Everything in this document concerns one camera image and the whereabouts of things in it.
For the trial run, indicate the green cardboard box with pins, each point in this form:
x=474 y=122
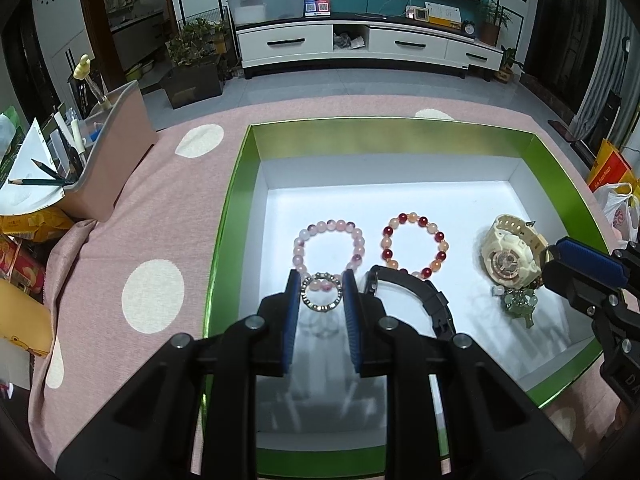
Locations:
x=225 y=260

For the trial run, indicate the yellow envelope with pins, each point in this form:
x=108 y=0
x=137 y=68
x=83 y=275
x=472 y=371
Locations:
x=22 y=317

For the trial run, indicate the pink desk organizer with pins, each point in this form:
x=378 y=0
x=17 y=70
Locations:
x=125 y=150

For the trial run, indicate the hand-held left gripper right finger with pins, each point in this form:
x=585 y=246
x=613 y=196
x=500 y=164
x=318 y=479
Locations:
x=352 y=320

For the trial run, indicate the pink polka dot tablecloth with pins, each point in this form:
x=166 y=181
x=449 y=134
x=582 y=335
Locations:
x=150 y=210

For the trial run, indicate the cream wrist watch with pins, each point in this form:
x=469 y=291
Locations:
x=505 y=260

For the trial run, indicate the white television cabinet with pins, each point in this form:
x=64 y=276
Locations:
x=285 y=42

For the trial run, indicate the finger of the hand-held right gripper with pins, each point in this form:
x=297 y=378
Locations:
x=590 y=260
x=570 y=282

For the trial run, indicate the potted plant in brown pot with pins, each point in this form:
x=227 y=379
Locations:
x=490 y=32

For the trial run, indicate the yellow duck head pen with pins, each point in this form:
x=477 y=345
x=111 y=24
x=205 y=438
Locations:
x=82 y=67

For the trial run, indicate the white and yellow desk calendar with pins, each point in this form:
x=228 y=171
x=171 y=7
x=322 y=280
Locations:
x=442 y=15

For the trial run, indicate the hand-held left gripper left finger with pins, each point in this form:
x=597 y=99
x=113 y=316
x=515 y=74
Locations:
x=291 y=320

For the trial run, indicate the red snack packet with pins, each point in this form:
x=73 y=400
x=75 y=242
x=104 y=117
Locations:
x=20 y=265

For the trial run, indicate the green pencil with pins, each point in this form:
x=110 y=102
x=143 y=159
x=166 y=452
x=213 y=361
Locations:
x=35 y=181

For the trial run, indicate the potted plant in black planter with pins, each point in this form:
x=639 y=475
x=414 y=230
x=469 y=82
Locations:
x=195 y=85

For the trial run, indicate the small code sign stand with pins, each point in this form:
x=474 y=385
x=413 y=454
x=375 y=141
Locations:
x=325 y=6
x=311 y=6

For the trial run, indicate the clear plastic storage bin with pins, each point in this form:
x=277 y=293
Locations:
x=265 y=5

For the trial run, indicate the small white device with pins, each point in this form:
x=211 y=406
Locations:
x=416 y=13

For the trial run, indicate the yellow paper shopping bag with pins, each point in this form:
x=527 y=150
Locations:
x=612 y=165

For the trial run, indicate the bunch of pens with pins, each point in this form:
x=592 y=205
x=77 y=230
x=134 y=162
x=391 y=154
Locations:
x=75 y=140

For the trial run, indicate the small black alarm clock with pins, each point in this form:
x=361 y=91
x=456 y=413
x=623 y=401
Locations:
x=468 y=28

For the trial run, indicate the black wrist watch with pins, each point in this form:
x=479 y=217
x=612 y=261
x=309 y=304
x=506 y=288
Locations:
x=435 y=300

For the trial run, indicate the small potted floor plant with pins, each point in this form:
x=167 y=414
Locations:
x=505 y=75

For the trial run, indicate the grey striped curtain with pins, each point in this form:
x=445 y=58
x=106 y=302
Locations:
x=600 y=75

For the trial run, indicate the white paper sheets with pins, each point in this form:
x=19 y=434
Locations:
x=27 y=160

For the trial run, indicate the yellow snack packet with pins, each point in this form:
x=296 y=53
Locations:
x=35 y=222

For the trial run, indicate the person's right hand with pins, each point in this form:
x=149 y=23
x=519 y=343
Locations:
x=620 y=416

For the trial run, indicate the white plastic bag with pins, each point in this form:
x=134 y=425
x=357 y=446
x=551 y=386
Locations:
x=620 y=210

